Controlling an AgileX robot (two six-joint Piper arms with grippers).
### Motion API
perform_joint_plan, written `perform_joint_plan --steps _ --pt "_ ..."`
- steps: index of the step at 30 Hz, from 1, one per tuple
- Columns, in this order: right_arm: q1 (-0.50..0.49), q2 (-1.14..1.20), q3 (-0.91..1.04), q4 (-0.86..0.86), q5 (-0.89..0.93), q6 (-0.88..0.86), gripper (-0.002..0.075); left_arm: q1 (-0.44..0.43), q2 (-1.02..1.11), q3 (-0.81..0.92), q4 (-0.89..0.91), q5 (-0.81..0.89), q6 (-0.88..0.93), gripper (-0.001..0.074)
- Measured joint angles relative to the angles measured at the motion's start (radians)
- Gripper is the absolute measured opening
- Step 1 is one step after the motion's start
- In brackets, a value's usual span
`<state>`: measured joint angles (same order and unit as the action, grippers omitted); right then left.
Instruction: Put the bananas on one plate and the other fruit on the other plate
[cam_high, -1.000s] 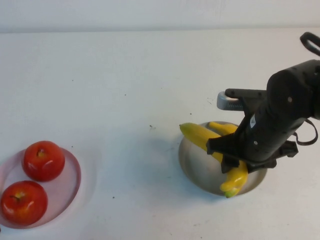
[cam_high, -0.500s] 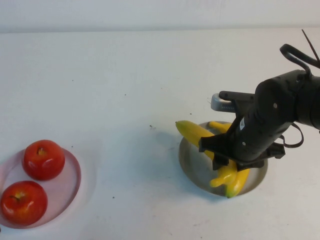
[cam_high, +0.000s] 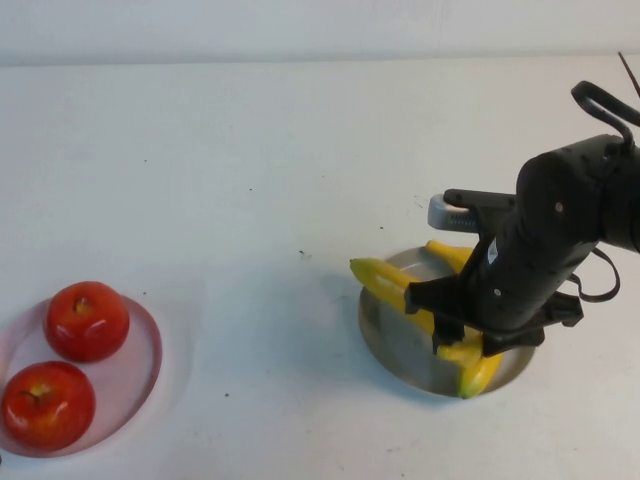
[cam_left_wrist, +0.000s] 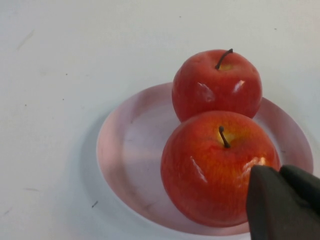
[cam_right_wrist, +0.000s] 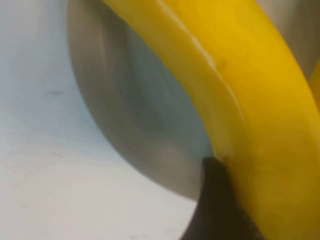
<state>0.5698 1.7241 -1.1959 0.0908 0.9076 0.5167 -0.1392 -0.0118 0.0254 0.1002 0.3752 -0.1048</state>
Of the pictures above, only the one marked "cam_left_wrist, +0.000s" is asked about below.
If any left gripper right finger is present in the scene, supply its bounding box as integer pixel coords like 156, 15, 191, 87
279, 164, 320, 215

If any red plastic apple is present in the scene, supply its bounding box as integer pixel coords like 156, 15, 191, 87
160, 110, 281, 228
171, 48, 263, 123

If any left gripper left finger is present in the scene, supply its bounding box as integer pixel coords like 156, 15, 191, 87
246, 164, 320, 240

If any pink round plate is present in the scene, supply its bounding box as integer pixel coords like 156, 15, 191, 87
96, 82, 315, 236

